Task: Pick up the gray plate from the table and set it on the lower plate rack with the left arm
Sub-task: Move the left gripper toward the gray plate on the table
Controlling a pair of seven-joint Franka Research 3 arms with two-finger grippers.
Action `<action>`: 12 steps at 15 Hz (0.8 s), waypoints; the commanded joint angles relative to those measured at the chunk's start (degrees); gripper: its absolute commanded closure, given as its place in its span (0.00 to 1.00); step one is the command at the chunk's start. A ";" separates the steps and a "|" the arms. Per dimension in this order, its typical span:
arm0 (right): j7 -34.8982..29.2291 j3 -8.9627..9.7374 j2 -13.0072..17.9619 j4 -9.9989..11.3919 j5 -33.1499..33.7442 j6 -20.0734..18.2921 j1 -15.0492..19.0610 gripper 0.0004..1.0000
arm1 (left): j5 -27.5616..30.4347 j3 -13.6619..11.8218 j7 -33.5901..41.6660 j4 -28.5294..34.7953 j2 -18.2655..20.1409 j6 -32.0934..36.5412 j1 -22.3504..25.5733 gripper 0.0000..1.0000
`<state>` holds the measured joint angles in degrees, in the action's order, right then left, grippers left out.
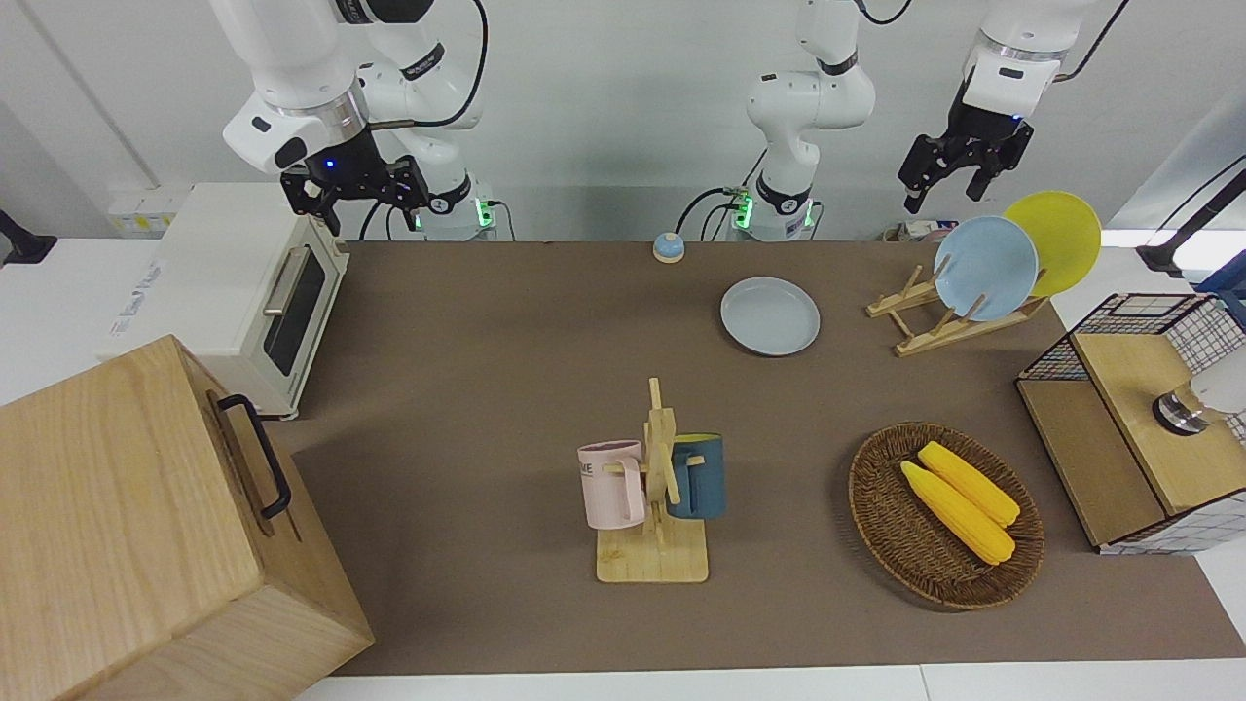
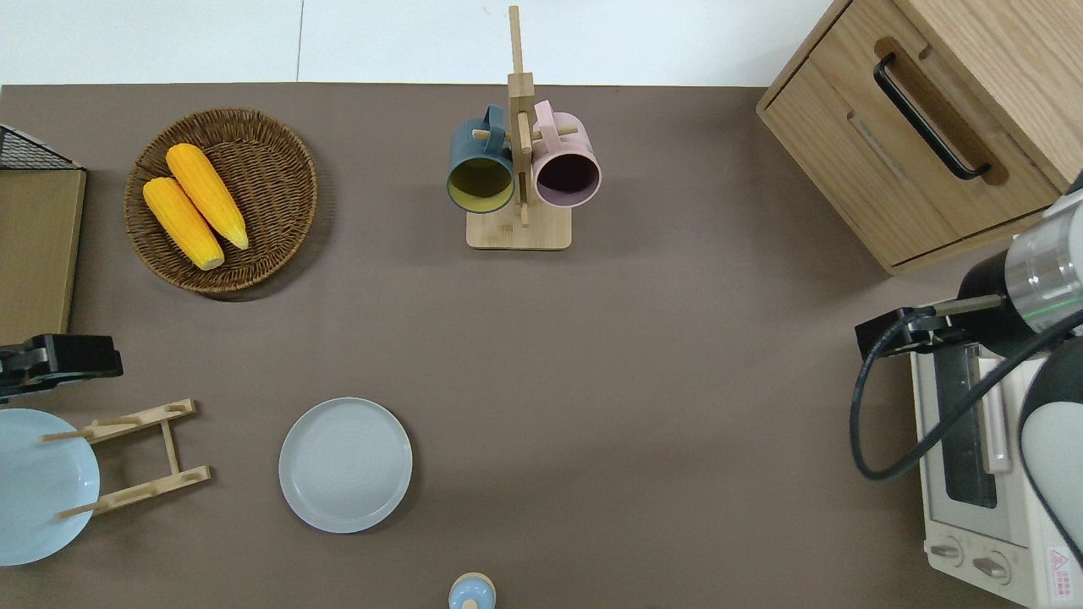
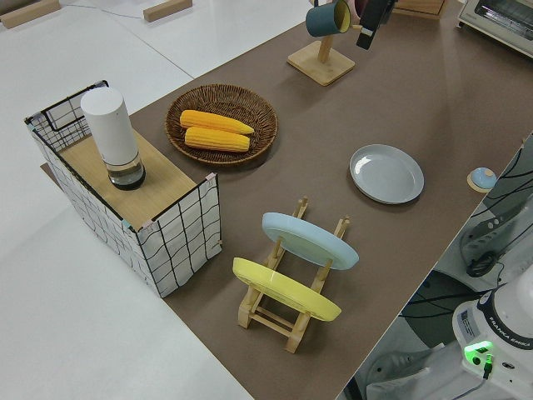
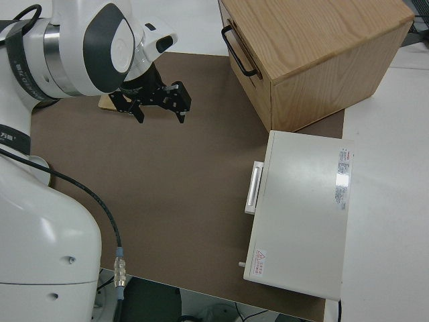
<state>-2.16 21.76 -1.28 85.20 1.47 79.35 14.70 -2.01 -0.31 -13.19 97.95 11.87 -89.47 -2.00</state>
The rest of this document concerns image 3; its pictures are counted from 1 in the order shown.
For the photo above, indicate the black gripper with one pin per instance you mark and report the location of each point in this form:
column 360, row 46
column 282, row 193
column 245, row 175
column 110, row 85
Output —
column 379, row 11

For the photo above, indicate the gray plate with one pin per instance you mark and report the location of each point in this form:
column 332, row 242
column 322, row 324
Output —
column 387, row 175

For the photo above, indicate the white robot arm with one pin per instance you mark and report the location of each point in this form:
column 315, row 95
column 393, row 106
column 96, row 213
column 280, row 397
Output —
column 495, row 329

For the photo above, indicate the light blue plate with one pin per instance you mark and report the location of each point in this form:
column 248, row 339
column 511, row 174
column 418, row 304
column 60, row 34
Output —
column 308, row 239

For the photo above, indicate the yellow plate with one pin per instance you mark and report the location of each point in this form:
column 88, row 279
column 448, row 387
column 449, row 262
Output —
column 283, row 287

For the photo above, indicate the wooden plate rack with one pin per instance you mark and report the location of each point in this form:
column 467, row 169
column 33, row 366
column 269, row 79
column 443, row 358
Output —
column 266, row 318

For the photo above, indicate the pink mug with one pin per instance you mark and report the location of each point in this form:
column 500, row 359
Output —
column 354, row 7

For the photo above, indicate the dark teal mug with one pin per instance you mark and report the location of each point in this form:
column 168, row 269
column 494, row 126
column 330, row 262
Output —
column 322, row 18

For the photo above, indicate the wooden mug tree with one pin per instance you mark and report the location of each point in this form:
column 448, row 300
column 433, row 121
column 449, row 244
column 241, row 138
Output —
column 322, row 62

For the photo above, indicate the brown table mat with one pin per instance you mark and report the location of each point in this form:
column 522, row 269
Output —
column 333, row 112

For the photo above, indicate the brown wicker basket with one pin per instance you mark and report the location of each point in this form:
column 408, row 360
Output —
column 258, row 112

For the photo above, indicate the white toaster oven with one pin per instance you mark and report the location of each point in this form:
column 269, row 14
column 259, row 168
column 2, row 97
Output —
column 499, row 23

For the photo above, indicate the yellow corn cob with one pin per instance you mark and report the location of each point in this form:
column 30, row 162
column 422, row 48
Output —
column 212, row 120
column 216, row 140

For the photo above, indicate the blue bell with wooden base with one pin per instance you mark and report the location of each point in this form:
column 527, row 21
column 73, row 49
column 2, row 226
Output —
column 482, row 178

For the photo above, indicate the wooden block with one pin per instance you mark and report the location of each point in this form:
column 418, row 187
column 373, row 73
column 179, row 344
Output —
column 166, row 9
column 29, row 12

